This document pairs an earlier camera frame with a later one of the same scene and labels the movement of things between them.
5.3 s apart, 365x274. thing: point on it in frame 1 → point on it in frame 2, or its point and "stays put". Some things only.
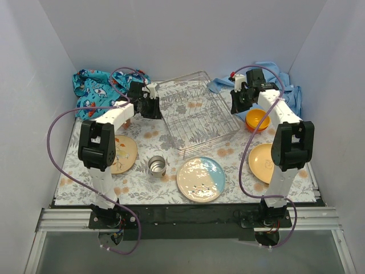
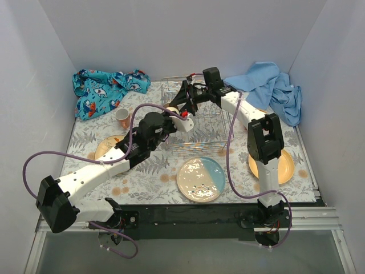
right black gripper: [237, 102] → [189, 93]
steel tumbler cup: [157, 166] → [173, 109]
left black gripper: [152, 109] → [170, 125]
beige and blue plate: [201, 179] stays put
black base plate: [187, 221] stays put
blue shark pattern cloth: [94, 89] stays put
